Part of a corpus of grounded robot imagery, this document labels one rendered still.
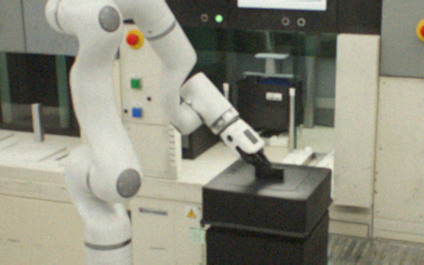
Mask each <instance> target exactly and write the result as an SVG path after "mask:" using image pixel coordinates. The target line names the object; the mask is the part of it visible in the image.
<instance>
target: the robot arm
mask: <svg viewBox="0 0 424 265"><path fill-rule="evenodd" d="M45 17H46V20H47V22H48V23H49V26H50V27H52V28H53V29H54V30H56V31H58V32H60V33H62V34H68V35H73V36H77V39H78V41H80V48H79V52H78V55H77V58H76V61H75V63H74V65H73V67H72V69H71V72H70V85H71V92H72V97H73V103H74V108H75V114H76V117H77V119H78V122H79V125H80V128H81V130H83V132H84V134H85V137H86V139H87V141H88V143H89V144H83V145H80V146H78V147H76V148H75V149H74V150H72V151H71V152H70V154H68V156H67V158H66V160H65V168H64V177H65V186H66V189H67V191H68V193H70V198H71V199H72V202H73V204H74V206H75V208H76V211H77V213H78V215H79V217H80V220H81V221H82V224H83V228H84V242H85V265H134V263H133V245H132V229H131V223H130V219H129V217H128V215H127V213H126V212H125V210H124V207H123V206H122V203H126V202H128V201H129V200H133V199H134V198H135V197H136V195H137V194H138V192H139V190H140V189H141V186H142V168H141V165H140V163H139V159H138V156H137V153H136V151H135V148H134V147H133V144H132V143H131V141H130V139H129V137H128V135H127V132H126V129H125V128H124V126H123V123H122V119H121V117H119V114H118V110H117V107H116V98H115V91H114V83H113V63H114V59H115V56H116V52H117V49H119V47H120V45H121V42H122V37H123V20H126V19H133V21H134V22H135V24H136V25H137V26H138V29H139V30H140V32H141V33H142V34H143V35H144V37H145V38H146V40H147V42H148V43H149V45H150V46H151V48H152V49H153V51H154V52H156V55H157V56H158V58H159V59H160V60H161V62H162V63H163V72H162V74H161V79H160V82H159V88H158V96H159V102H160V106H161V108H162V109H163V112H164V115H165V116H166V118H167V119H168V120H169V121H170V122H171V124H172V125H173V127H174V129H175V130H176V131H177V132H178V133H181V134H183V135H186V134H189V133H192V132H193V131H194V130H195V129H196V128H198V127H199V125H200V124H201V123H203V122H205V123H206V124H207V125H208V127H209V128H210V129H211V130H212V132H213V133H214V134H217V133H220V134H219V135H220V136H221V137H222V139H223V140H224V142H225V143H226V145H228V146H229V147H230V150H231V151H232V152H233V153H234V154H235V156H236V157H237V158H239V159H240V160H242V162H246V163H247V164H252V165H253V166H254V167H255V168H257V169H258V170H259V171H260V173H261V174H262V175H263V176H264V177H265V178H268V177H269V176H270V175H271V174H274V169H272V168H271V167H270V166H272V167H275V166H274V165H273V164H271V162H270V160H269V159H268V158H267V156H266V155H265V154H264V151H265V150H264V148H263V146H264V145H265V143H264V141H263V140H262V139H260V137H259V136H258V135H257V134H256V133H255V132H254V131H253V130H252V129H251V128H250V127H248V125H247V124H246V123H245V122H243V121H242V120H241V119H240V117H237V116H239V112H237V111H236V110H235V109H234V108H233V107H232V105H231V104H230V103H229V102H228V101H227V100H226V99H225V98H224V97H223V96H222V95H221V94H220V93H219V92H218V89H217V88H216V87H214V86H213V85H212V84H211V83H210V81H209V80H208V78H207V77H206V76H205V75H204V74H202V73H198V74H197V75H195V76H193V77H192V78H190V80H188V81H187V82H186V83H185V84H184V85H183V87H182V84H183V83H184V81H185V79H186V76H187V75H188V73H189V72H190V71H191V70H192V69H193V68H194V65H195V62H196V60H197V58H196V53H195V51H194V48H193V47H192V45H190V43H189V41H188V39H187V38H186V36H185V34H184V32H183V30H182V29H181V27H180V25H179V24H178V23H177V21H176V20H175V18H174V17H173V14H172V13H171V11H170V9H169V8H168V6H167V4H166V2H164V1H163V0H49V1H48V2H47V4H46V7H45ZM181 87H182V88H181ZM178 94H179V95H181V96H182V97H183V98H184V100H185V101H184V103H183V104H182V105H181V106H180V105H179V104H178ZM236 117H237V118H236Z"/></svg>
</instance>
